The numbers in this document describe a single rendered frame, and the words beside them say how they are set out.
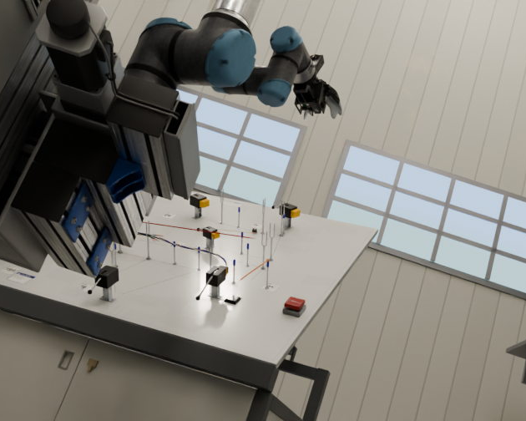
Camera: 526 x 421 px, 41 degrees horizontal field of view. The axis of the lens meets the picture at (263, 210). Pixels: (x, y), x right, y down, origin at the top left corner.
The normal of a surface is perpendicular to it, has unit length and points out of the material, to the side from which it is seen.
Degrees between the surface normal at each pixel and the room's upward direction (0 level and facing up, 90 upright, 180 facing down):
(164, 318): 46
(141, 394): 90
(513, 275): 90
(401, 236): 90
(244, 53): 98
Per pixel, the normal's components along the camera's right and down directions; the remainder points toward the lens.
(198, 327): 0.04, -0.92
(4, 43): 0.95, 0.32
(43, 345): -0.25, -0.43
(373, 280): 0.05, -0.36
